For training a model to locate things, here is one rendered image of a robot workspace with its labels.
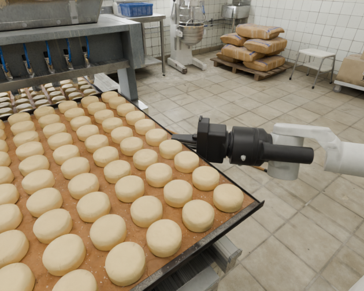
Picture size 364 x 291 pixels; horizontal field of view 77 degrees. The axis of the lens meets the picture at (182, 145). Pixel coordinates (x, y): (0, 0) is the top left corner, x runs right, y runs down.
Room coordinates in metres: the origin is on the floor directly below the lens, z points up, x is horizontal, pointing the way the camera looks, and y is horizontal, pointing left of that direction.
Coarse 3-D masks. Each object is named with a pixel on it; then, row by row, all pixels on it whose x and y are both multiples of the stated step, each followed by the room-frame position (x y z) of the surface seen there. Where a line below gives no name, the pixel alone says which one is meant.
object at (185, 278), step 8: (200, 256) 0.25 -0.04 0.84; (208, 256) 0.25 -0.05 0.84; (192, 264) 0.23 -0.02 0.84; (200, 264) 0.23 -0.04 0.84; (208, 264) 0.23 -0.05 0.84; (216, 264) 0.24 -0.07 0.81; (176, 272) 0.22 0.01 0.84; (184, 272) 0.22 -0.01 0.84; (192, 272) 0.22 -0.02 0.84; (216, 272) 0.24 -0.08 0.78; (168, 280) 0.20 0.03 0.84; (176, 280) 0.20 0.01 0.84; (184, 280) 0.20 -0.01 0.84; (160, 288) 0.19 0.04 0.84; (168, 288) 0.19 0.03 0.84; (176, 288) 0.19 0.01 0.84
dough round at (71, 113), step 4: (72, 108) 0.57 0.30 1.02; (76, 108) 0.57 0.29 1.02; (80, 108) 0.57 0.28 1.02; (68, 112) 0.55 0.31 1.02; (72, 112) 0.55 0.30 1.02; (76, 112) 0.55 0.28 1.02; (80, 112) 0.55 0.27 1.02; (68, 116) 0.53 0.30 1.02; (72, 116) 0.53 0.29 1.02; (76, 116) 0.53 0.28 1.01; (68, 120) 0.53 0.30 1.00
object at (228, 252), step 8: (224, 240) 0.25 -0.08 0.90; (208, 248) 0.25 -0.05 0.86; (216, 248) 0.24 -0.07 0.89; (224, 248) 0.23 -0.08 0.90; (232, 248) 0.23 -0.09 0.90; (240, 248) 0.23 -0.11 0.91; (216, 256) 0.23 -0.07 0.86; (224, 256) 0.22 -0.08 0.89; (232, 256) 0.21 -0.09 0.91; (224, 264) 0.22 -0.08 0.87; (232, 264) 0.22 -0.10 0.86; (224, 272) 0.21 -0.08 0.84
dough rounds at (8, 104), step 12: (48, 84) 1.00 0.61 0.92; (84, 84) 1.00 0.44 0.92; (0, 96) 0.86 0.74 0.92; (12, 96) 0.91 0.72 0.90; (24, 96) 0.87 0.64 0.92; (36, 96) 0.86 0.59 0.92; (48, 96) 0.91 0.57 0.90; (60, 96) 0.86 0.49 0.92; (72, 96) 0.86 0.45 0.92; (0, 108) 0.77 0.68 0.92; (12, 108) 0.80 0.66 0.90; (24, 108) 0.76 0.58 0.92
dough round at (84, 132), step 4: (80, 128) 0.47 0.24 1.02; (84, 128) 0.47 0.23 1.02; (88, 128) 0.47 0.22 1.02; (92, 128) 0.47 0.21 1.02; (96, 128) 0.47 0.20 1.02; (76, 132) 0.45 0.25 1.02; (80, 132) 0.45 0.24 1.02; (84, 132) 0.45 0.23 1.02; (88, 132) 0.45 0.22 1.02; (92, 132) 0.45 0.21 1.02; (96, 132) 0.46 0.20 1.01; (80, 136) 0.44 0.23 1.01; (84, 136) 0.44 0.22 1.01; (88, 136) 0.44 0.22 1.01; (84, 140) 0.44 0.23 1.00
